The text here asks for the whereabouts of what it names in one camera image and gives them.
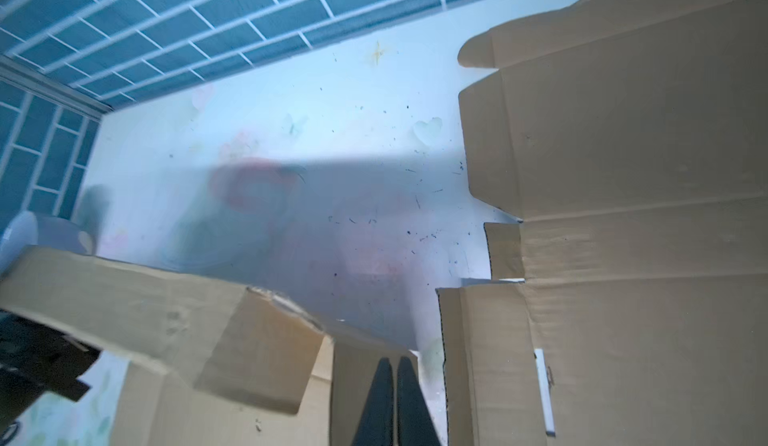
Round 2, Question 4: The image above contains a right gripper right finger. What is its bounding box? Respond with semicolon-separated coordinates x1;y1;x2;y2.
396;356;441;446

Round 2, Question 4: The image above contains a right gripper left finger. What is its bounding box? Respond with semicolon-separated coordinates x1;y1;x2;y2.
352;358;394;446

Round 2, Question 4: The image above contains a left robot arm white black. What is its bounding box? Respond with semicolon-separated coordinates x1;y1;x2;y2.
1;311;101;445

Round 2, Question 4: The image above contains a flat brown cardboard box stack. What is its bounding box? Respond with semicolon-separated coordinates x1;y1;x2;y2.
438;0;767;445

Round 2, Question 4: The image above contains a lavender mug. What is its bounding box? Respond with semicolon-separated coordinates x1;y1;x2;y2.
1;211;95;276

